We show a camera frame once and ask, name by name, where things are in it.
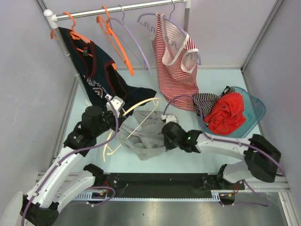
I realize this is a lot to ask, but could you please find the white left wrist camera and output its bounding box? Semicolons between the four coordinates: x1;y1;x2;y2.
105;94;125;118

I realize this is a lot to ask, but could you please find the empty lilac plastic hanger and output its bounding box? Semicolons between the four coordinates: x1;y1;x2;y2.
110;5;152;76

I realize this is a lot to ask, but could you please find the lilac hanger with striped top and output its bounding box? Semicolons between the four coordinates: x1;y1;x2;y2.
137;0;203;71

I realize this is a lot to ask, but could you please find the grey tank top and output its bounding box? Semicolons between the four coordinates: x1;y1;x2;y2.
117;110;166;161

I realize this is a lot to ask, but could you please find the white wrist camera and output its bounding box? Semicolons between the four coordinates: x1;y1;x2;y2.
161;114;178;123
105;94;125;118

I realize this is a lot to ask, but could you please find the cream plastic hanger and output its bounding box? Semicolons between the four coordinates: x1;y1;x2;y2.
103;97;161;162

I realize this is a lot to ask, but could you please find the empty orange plastic hanger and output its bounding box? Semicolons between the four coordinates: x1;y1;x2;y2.
96;5;135;76

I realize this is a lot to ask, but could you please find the metal clothes rail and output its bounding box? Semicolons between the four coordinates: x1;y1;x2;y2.
43;0;191;78

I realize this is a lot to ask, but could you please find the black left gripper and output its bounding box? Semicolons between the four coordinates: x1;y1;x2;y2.
93;105;126;137

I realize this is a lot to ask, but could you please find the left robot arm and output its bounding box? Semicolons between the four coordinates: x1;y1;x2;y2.
20;103;127;226

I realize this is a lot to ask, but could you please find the teal translucent plastic basket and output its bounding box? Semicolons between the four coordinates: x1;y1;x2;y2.
200;86;266;138

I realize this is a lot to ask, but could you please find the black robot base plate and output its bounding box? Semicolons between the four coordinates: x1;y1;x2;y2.
100;173;245;197

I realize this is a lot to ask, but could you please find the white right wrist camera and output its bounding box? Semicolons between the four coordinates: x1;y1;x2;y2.
161;114;178;123

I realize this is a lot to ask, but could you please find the orange hanger with navy top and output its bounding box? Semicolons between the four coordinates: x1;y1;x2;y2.
48;11;118;70

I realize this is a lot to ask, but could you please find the white slotted cable duct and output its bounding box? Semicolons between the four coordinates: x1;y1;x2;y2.
73;190;221;203

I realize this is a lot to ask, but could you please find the navy blue tank top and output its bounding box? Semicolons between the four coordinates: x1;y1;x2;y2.
59;27;157;110

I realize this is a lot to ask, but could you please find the red white striped tank top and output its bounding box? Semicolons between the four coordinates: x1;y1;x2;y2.
151;13;199;111

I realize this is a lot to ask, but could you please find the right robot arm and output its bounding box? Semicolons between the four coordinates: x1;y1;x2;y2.
161;122;281;189

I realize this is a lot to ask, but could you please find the black white striped garment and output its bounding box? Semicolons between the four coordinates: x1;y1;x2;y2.
192;86;235;119

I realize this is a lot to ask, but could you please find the red garment in basket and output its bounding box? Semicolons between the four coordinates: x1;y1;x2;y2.
204;92;246;135

